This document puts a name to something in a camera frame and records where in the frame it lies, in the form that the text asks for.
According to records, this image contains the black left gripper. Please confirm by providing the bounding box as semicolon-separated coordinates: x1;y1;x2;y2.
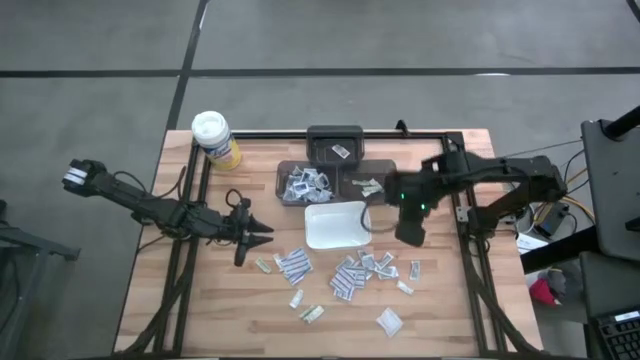
219;197;275;268

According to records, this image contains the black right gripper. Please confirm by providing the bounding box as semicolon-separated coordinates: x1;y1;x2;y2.
383;167;446;248

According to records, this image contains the grey translucent plastic bin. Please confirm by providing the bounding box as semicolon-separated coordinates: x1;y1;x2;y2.
305;124;365;169
336;158;400;206
274;158;339;206

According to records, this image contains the white plastic bin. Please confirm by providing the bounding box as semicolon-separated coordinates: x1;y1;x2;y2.
304;200;373;251

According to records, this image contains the blue striped bandage packet pile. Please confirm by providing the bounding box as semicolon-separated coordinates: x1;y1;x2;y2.
328;269;357;303

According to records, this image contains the Lysol wipes canister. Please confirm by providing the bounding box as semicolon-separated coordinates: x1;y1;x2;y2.
190;110;243;172

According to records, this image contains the white paper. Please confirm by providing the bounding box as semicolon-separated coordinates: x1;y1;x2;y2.
517;233;550;255

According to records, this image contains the black blue power box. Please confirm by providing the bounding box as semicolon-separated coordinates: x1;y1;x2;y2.
534;202;571;239

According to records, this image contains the black diagonal bar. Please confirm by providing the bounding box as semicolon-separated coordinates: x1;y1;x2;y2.
519;227;601;274

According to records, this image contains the red cloth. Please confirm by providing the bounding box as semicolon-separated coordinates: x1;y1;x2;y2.
528;277;559;307

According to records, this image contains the grey cloth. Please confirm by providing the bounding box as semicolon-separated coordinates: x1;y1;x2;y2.
545;268;570;296

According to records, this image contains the grey side desk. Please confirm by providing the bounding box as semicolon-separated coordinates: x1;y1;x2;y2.
579;118;640;261

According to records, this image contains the black pole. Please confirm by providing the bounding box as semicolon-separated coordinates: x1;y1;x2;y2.
602;104;640;141

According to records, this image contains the black floor stand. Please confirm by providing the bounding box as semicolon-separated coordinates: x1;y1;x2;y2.
0;199;81;360

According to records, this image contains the black keyboard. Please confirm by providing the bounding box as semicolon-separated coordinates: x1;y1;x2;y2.
595;309;640;360

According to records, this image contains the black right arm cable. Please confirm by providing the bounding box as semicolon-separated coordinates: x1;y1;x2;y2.
359;202;399;234

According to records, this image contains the black table frame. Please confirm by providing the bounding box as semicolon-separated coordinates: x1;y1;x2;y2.
112;130;544;359

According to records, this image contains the grey floor cable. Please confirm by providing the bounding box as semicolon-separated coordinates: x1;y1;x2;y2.
499;138;584;160

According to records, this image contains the yellow cable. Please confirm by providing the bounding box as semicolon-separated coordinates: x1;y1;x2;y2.
534;169;596;221

